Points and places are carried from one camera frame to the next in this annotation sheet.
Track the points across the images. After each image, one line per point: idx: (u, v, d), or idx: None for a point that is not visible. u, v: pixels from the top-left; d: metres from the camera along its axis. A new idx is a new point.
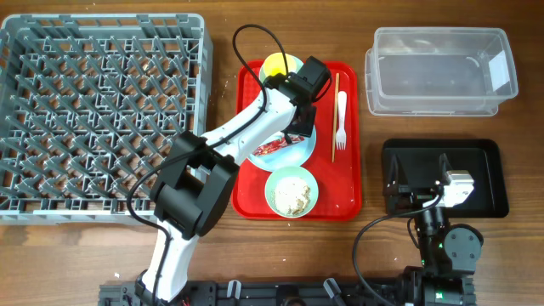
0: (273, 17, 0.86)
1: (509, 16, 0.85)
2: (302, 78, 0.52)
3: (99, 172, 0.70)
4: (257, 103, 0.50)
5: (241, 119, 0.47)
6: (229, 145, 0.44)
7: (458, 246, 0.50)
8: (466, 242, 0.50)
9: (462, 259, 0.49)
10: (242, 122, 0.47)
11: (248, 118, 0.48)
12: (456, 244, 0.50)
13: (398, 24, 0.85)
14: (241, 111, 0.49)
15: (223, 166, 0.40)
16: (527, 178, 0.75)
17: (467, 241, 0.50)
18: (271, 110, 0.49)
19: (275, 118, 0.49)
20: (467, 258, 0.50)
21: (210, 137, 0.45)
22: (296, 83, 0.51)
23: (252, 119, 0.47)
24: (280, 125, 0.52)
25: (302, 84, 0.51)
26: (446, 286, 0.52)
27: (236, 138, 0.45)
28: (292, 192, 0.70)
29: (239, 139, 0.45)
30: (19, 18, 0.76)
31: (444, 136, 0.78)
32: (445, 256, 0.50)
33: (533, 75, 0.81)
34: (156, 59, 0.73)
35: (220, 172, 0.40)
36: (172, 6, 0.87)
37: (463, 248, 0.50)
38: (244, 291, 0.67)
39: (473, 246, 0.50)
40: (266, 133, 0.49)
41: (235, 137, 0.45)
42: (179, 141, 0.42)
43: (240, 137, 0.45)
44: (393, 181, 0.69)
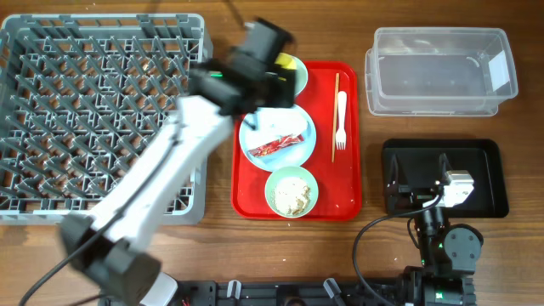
0: (273, 17, 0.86)
1: (509, 16, 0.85)
2: (245, 54, 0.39)
3: (99, 172, 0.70)
4: (168, 132, 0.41)
5: (148, 164, 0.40)
6: (128, 218, 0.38)
7: (458, 246, 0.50)
8: (466, 243, 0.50)
9: (463, 259, 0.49)
10: (140, 173, 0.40)
11: (158, 158, 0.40)
12: (456, 244, 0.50)
13: (398, 24, 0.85)
14: (149, 148, 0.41)
15: (120, 249, 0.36)
16: (527, 178, 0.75)
17: (467, 241, 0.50)
18: (186, 138, 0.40)
19: (195, 144, 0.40)
20: (467, 258, 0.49)
21: (104, 211, 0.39)
22: (239, 66, 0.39)
23: (156, 168, 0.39)
24: (211, 146, 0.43)
25: (247, 64, 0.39)
26: (445, 286, 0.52)
27: (136, 203, 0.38)
28: (291, 192, 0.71)
29: (140, 204, 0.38)
30: (19, 18, 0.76)
31: (444, 136, 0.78)
32: (445, 256, 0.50)
33: (532, 75, 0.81)
34: (156, 59, 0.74)
35: (119, 258, 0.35)
36: (172, 6, 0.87)
37: (463, 248, 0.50)
38: (244, 291, 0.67)
39: (473, 246, 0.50)
40: (186, 169, 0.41)
41: (133, 203, 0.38)
42: (69, 227, 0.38)
43: (139, 200, 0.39)
44: (393, 181, 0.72)
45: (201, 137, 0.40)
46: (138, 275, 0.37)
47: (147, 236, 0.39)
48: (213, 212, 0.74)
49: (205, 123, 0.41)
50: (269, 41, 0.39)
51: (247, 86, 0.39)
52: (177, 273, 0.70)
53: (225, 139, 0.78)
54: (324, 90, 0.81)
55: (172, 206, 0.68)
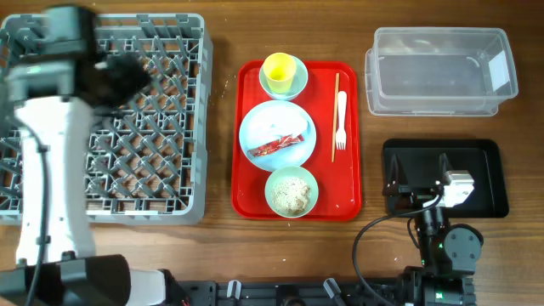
0: (273, 17, 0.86)
1: (509, 16, 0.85)
2: (61, 42, 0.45)
3: (99, 172, 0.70)
4: (32, 145, 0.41)
5: (33, 184, 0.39)
6: (52, 242, 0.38)
7: (458, 246, 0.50)
8: (466, 243, 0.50)
9: (463, 260, 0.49)
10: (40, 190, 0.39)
11: (63, 172, 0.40)
12: (456, 244, 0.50)
13: (398, 24, 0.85)
14: (25, 174, 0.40)
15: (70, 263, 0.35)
16: (527, 178, 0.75)
17: (467, 241, 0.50)
18: (49, 144, 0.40)
19: (63, 141, 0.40)
20: (467, 258, 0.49)
21: (33, 247, 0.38)
22: (58, 50, 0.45)
23: (45, 186, 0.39)
24: (82, 140, 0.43)
25: (64, 48, 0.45)
26: (446, 286, 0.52)
27: (49, 220, 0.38)
28: (291, 192, 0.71)
29: (55, 219, 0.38)
30: (19, 18, 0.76)
31: (444, 136, 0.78)
32: (445, 256, 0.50)
33: (532, 75, 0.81)
34: (156, 59, 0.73)
35: (73, 273, 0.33)
36: (171, 6, 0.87)
37: (463, 249, 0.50)
38: (244, 291, 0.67)
39: (473, 246, 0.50)
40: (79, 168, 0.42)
41: (50, 220, 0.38)
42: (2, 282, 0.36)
43: (47, 218, 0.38)
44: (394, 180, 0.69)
45: (64, 132, 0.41)
46: (103, 281, 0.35)
47: (84, 227, 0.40)
48: (213, 212, 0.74)
49: (58, 125, 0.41)
50: (71, 20, 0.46)
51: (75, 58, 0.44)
52: (177, 273, 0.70)
53: (225, 140, 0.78)
54: (324, 90, 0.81)
55: (172, 206, 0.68)
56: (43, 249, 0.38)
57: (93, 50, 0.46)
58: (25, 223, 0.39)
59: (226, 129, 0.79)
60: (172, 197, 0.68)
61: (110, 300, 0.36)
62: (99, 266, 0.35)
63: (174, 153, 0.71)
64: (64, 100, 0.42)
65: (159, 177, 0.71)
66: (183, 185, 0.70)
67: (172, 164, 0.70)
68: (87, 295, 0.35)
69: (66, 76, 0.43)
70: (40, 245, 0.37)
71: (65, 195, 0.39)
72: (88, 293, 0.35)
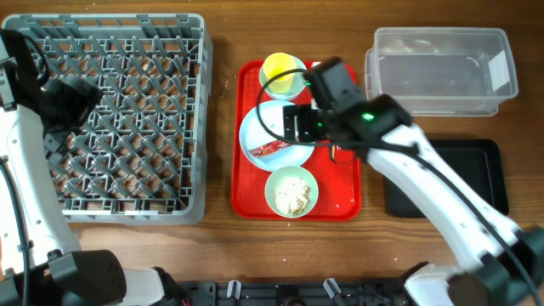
0: (273, 17, 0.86)
1: (509, 16, 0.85)
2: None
3: (99, 172, 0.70)
4: None
5: (2, 197, 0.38)
6: (35, 247, 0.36)
7: (334, 68, 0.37)
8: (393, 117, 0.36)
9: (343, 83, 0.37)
10: (9, 199, 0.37)
11: (28, 175, 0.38)
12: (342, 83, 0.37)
13: (398, 24, 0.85)
14: None
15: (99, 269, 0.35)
16: (527, 179, 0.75)
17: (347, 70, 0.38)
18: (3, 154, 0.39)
19: (19, 148, 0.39)
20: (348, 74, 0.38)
21: (14, 258, 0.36)
22: None
23: (13, 192, 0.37)
24: (38, 144, 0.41)
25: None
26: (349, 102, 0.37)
27: (25, 225, 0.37)
28: (292, 192, 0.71)
29: (31, 223, 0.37)
30: (19, 18, 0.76)
31: (445, 136, 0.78)
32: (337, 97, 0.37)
33: (533, 75, 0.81)
34: (156, 59, 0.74)
35: (64, 269, 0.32)
36: (172, 6, 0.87)
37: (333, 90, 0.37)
38: (244, 291, 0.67)
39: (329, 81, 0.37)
40: (43, 170, 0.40)
41: (25, 225, 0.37)
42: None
43: (19, 223, 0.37)
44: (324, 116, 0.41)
45: (17, 138, 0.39)
46: (93, 271, 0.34)
47: (65, 225, 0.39)
48: (213, 212, 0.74)
49: (8, 133, 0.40)
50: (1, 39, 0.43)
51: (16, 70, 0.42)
52: (177, 273, 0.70)
53: (225, 139, 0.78)
54: None
55: (172, 206, 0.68)
56: (27, 254, 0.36)
57: (30, 66, 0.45)
58: (2, 235, 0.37)
59: (226, 128, 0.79)
60: (172, 197, 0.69)
61: (107, 291, 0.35)
62: (84, 257, 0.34)
63: (174, 153, 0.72)
64: (8, 110, 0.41)
65: (159, 177, 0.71)
66: (183, 184, 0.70)
67: (172, 164, 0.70)
68: (87, 291, 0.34)
69: (4, 85, 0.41)
70: (22, 252, 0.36)
71: (36, 197, 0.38)
72: (85, 288, 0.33)
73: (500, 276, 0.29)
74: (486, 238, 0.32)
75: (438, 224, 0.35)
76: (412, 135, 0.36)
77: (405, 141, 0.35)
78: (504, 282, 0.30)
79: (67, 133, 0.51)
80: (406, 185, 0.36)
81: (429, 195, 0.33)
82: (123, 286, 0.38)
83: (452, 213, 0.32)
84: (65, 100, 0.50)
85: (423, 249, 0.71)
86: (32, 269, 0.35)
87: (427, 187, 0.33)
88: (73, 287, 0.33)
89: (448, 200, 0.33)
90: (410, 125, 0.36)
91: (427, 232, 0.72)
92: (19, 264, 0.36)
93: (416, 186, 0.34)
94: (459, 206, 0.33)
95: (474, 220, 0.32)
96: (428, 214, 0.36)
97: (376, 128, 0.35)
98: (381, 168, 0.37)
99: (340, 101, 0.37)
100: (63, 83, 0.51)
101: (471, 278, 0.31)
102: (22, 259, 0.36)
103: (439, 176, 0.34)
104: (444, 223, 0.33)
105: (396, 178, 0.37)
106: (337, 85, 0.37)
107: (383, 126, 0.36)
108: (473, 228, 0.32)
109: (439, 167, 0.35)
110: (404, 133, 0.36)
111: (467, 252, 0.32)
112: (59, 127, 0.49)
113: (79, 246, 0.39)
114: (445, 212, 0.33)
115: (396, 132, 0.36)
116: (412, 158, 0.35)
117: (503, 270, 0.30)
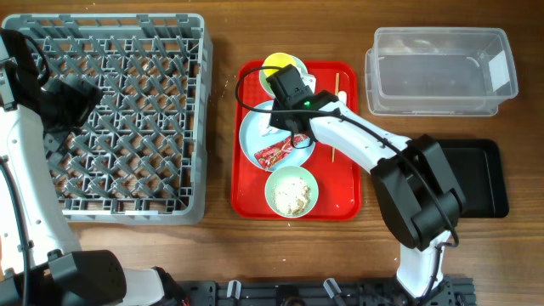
0: (273, 17, 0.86)
1: (509, 16, 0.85)
2: None
3: (99, 172, 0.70)
4: None
5: (2, 197, 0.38)
6: (36, 246, 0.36)
7: (290, 75, 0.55)
8: (327, 101, 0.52)
9: (292, 83, 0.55)
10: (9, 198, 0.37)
11: (28, 175, 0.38)
12: (293, 83, 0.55)
13: (398, 24, 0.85)
14: None
15: (100, 269, 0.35)
16: (527, 178, 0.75)
17: (297, 76, 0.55)
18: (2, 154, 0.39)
19: (20, 148, 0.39)
20: (297, 78, 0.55)
21: (15, 257, 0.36)
22: None
23: (13, 192, 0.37)
24: (38, 144, 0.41)
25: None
26: (316, 100, 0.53)
27: (25, 225, 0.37)
28: (292, 192, 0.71)
29: (31, 223, 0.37)
30: (19, 18, 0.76)
31: (445, 137, 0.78)
32: (289, 93, 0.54)
33: (532, 75, 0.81)
34: (156, 59, 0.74)
35: (64, 269, 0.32)
36: (172, 6, 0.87)
37: (289, 82, 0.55)
38: (244, 291, 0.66)
39: (291, 83, 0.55)
40: (44, 170, 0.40)
41: (25, 226, 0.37)
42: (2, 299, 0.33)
43: (19, 223, 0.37)
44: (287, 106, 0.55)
45: (17, 139, 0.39)
46: (93, 273, 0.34)
47: (64, 225, 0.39)
48: (214, 212, 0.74)
49: (8, 133, 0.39)
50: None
51: (17, 70, 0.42)
52: (176, 273, 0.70)
53: (225, 139, 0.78)
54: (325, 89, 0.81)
55: (172, 206, 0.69)
56: (27, 254, 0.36)
57: (29, 65, 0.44)
58: (2, 235, 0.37)
59: (226, 128, 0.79)
60: (172, 197, 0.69)
61: (106, 291, 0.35)
62: (85, 258, 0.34)
63: (174, 153, 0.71)
64: (8, 110, 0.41)
65: (159, 177, 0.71)
66: (183, 184, 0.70)
67: (172, 164, 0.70)
68: (87, 291, 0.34)
69: (4, 84, 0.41)
70: (22, 251, 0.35)
71: (36, 198, 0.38)
72: (86, 289, 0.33)
73: (393, 176, 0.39)
74: (383, 151, 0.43)
75: (358, 159, 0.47)
76: (335, 104, 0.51)
77: (331, 108, 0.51)
78: (397, 179, 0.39)
79: (67, 133, 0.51)
80: (335, 138, 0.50)
81: (345, 137, 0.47)
82: (122, 286, 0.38)
83: (359, 143, 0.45)
84: (65, 100, 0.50)
85: None
86: (32, 269, 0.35)
87: (342, 132, 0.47)
88: (73, 286, 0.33)
89: (354, 134, 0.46)
90: (337, 100, 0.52)
91: None
92: (19, 264, 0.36)
93: (337, 134, 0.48)
94: (364, 138, 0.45)
95: (375, 143, 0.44)
96: (352, 155, 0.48)
97: (315, 107, 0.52)
98: (324, 138, 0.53)
99: (293, 98, 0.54)
100: (63, 83, 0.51)
101: (377, 184, 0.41)
102: (21, 259, 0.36)
103: (353, 124, 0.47)
104: (359, 154, 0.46)
105: (331, 140, 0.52)
106: (291, 87, 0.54)
107: (321, 106, 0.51)
108: (374, 148, 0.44)
109: (352, 120, 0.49)
110: (332, 105, 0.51)
111: (371, 165, 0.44)
112: (60, 127, 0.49)
113: (79, 246, 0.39)
114: (354, 144, 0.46)
115: (326, 105, 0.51)
116: (334, 118, 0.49)
117: (396, 170, 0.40)
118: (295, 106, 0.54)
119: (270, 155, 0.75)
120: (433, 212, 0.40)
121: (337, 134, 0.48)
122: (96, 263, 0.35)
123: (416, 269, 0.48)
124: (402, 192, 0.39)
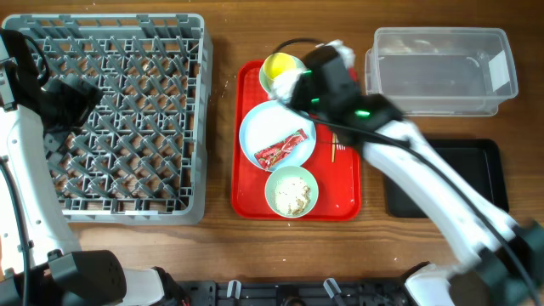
0: (273, 17, 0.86)
1: (509, 16, 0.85)
2: None
3: (99, 172, 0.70)
4: None
5: (2, 197, 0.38)
6: (36, 246, 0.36)
7: (337, 65, 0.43)
8: (388, 116, 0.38)
9: (339, 75, 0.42)
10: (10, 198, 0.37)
11: (29, 175, 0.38)
12: (340, 76, 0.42)
13: (398, 24, 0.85)
14: None
15: (100, 269, 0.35)
16: (527, 178, 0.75)
17: (343, 68, 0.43)
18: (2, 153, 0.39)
19: (20, 148, 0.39)
20: (347, 72, 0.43)
21: (15, 257, 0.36)
22: None
23: (13, 192, 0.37)
24: (38, 144, 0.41)
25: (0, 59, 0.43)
26: (371, 108, 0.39)
27: (25, 225, 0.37)
28: (291, 192, 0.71)
29: (31, 223, 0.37)
30: (19, 18, 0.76)
31: (445, 137, 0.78)
32: (331, 86, 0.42)
33: (532, 75, 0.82)
34: (156, 59, 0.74)
35: (65, 269, 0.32)
36: (171, 6, 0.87)
37: (337, 73, 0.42)
38: (244, 291, 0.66)
39: (339, 76, 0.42)
40: (44, 170, 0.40)
41: (25, 226, 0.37)
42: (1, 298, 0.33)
43: (19, 223, 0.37)
44: (331, 106, 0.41)
45: (17, 139, 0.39)
46: (93, 272, 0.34)
47: (64, 225, 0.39)
48: (213, 212, 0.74)
49: (8, 133, 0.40)
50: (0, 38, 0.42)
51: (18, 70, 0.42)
52: (176, 272, 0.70)
53: (225, 140, 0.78)
54: None
55: (172, 206, 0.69)
56: (27, 254, 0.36)
57: (29, 65, 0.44)
58: (2, 235, 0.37)
59: (226, 128, 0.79)
60: (172, 197, 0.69)
61: (106, 292, 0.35)
62: (85, 258, 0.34)
63: (174, 153, 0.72)
64: (8, 110, 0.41)
65: (159, 177, 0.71)
66: (183, 184, 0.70)
67: (172, 164, 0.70)
68: (86, 291, 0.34)
69: (4, 85, 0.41)
70: (22, 252, 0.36)
71: (36, 198, 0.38)
72: (86, 289, 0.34)
73: (494, 270, 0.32)
74: (482, 231, 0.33)
75: (434, 216, 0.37)
76: (403, 133, 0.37)
77: (399, 134, 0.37)
78: (498, 275, 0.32)
79: (67, 133, 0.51)
80: (403, 177, 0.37)
81: (429, 189, 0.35)
82: (122, 286, 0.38)
83: (450, 210, 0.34)
84: (65, 100, 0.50)
85: (423, 249, 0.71)
86: (32, 269, 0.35)
87: (419, 178, 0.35)
88: (73, 287, 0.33)
89: (439, 186, 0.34)
90: (405, 121, 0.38)
91: (427, 233, 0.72)
92: (19, 264, 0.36)
93: (414, 179, 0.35)
94: (456, 202, 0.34)
95: (470, 213, 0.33)
96: (423, 204, 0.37)
97: (371, 124, 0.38)
98: (375, 162, 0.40)
99: (340, 94, 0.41)
100: (63, 83, 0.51)
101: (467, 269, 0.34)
102: (21, 259, 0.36)
103: (434, 171, 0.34)
104: (442, 218, 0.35)
105: (388, 170, 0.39)
106: (335, 79, 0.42)
107: (378, 124, 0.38)
108: (469, 222, 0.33)
109: (432, 161, 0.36)
110: (398, 129, 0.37)
111: (464, 247, 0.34)
112: (59, 127, 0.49)
113: (79, 246, 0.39)
114: (439, 205, 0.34)
115: (392, 126, 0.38)
116: (405, 151, 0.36)
117: (499, 265, 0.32)
118: (342, 109, 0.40)
119: (270, 155, 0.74)
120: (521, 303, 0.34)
121: (410, 178, 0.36)
122: (96, 263, 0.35)
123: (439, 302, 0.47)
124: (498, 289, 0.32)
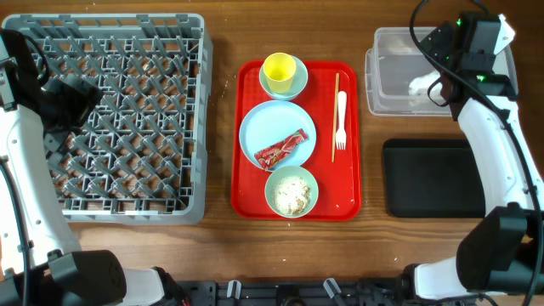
0: (272, 17, 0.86)
1: (509, 16, 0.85)
2: None
3: (99, 172, 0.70)
4: None
5: (2, 197, 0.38)
6: (36, 246, 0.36)
7: None
8: (501, 88, 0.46)
9: (484, 40, 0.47)
10: (10, 198, 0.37)
11: (28, 175, 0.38)
12: (484, 39, 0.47)
13: (398, 24, 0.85)
14: None
15: (101, 269, 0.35)
16: None
17: (494, 34, 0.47)
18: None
19: (19, 148, 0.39)
20: (493, 39, 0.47)
21: (15, 257, 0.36)
22: None
23: (13, 192, 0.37)
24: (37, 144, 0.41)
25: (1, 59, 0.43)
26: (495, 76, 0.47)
27: (25, 226, 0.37)
28: (292, 192, 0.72)
29: (31, 224, 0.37)
30: (19, 18, 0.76)
31: (446, 137, 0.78)
32: (472, 49, 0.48)
33: (532, 75, 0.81)
34: (156, 59, 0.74)
35: (64, 269, 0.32)
36: (171, 6, 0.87)
37: (483, 36, 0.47)
38: (244, 291, 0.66)
39: (484, 42, 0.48)
40: (43, 170, 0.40)
41: (25, 226, 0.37)
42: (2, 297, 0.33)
43: (19, 223, 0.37)
44: (461, 65, 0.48)
45: (17, 138, 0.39)
46: (93, 272, 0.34)
47: (65, 226, 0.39)
48: (213, 212, 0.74)
49: (8, 133, 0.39)
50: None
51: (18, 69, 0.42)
52: (176, 273, 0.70)
53: (225, 139, 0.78)
54: (325, 89, 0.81)
55: (172, 206, 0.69)
56: (27, 254, 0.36)
57: (28, 65, 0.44)
58: (2, 235, 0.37)
59: (226, 128, 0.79)
60: (172, 197, 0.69)
61: (107, 292, 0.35)
62: (85, 258, 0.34)
63: (174, 153, 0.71)
64: (8, 110, 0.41)
65: (159, 177, 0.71)
66: (183, 184, 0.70)
67: (172, 164, 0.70)
68: (87, 291, 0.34)
69: (4, 84, 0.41)
70: (22, 252, 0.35)
71: (36, 198, 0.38)
72: (87, 288, 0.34)
73: (518, 223, 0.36)
74: (524, 195, 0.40)
75: (481, 160, 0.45)
76: (509, 104, 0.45)
77: (504, 105, 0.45)
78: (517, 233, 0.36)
79: (67, 133, 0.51)
80: (479, 136, 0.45)
81: (499, 150, 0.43)
82: (122, 286, 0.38)
83: (506, 167, 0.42)
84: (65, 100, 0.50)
85: (423, 249, 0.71)
86: (32, 269, 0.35)
87: (495, 139, 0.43)
88: (73, 286, 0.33)
89: (509, 154, 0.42)
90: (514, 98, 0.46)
91: (427, 233, 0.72)
92: (19, 264, 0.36)
93: (490, 139, 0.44)
94: (510, 168, 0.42)
95: (521, 182, 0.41)
96: (477, 148, 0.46)
97: (483, 87, 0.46)
98: (462, 117, 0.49)
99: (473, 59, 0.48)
100: (63, 83, 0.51)
101: (491, 218, 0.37)
102: (21, 259, 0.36)
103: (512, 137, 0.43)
104: (495, 177, 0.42)
105: (469, 126, 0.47)
106: (478, 43, 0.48)
107: (490, 90, 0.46)
108: (518, 184, 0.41)
109: (515, 132, 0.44)
110: (504, 101, 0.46)
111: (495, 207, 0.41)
112: (59, 127, 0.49)
113: (79, 246, 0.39)
114: (502, 167, 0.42)
115: (499, 98, 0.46)
116: (497, 118, 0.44)
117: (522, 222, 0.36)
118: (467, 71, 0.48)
119: (270, 155, 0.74)
120: (524, 271, 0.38)
121: (490, 138, 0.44)
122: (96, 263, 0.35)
123: (451, 290, 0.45)
124: (510, 245, 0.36)
